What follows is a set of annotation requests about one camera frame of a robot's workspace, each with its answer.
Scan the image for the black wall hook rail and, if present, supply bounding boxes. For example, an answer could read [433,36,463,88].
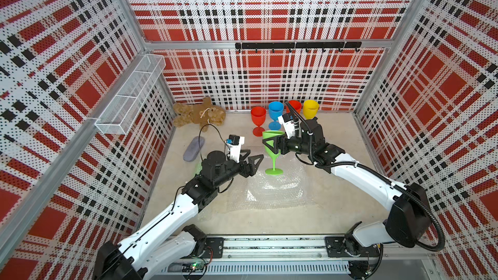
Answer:
[235,41,363,51]

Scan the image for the red wine glass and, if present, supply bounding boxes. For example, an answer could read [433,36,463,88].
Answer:
[286,100,302,114]

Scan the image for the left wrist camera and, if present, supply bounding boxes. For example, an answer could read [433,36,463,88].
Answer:
[226,135,245,163]

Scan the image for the wrapped pale green glass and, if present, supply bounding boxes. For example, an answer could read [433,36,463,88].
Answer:
[195,162,202,175]

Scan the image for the pink red glass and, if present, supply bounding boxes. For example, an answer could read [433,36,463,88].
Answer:
[250,106,266,137]

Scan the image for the yellow glass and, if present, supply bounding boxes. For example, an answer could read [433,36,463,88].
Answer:
[303,100,319,120]

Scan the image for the white wire mesh shelf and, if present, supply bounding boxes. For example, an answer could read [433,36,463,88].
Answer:
[95,54,165,135]

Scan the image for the green circuit board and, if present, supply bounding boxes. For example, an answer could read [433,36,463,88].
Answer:
[181,261,206,274]

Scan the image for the blue wine glass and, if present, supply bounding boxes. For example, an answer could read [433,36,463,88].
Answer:
[268,101,284,130]

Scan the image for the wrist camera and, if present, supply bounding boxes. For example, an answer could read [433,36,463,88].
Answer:
[226,135,245,163]
[278,112,299,139]

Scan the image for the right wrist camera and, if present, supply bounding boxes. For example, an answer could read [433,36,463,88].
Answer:
[278,112,299,139]

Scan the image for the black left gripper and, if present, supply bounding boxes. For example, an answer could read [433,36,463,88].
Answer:
[213,148,263,188]

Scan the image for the brown teddy bear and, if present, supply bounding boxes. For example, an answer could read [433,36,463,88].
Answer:
[173,97,226,132]

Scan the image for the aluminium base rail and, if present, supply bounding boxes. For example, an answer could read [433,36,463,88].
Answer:
[112,234,434,262]

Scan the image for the bright green glass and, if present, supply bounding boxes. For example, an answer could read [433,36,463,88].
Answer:
[263,130,285,176]

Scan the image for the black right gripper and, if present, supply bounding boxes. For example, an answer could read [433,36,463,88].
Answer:
[262,132,313,156]

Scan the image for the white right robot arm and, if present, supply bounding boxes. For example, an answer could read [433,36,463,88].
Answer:
[263,116,446,257]

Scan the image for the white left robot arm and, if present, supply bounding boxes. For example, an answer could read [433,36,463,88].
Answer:
[92,150,264,279]

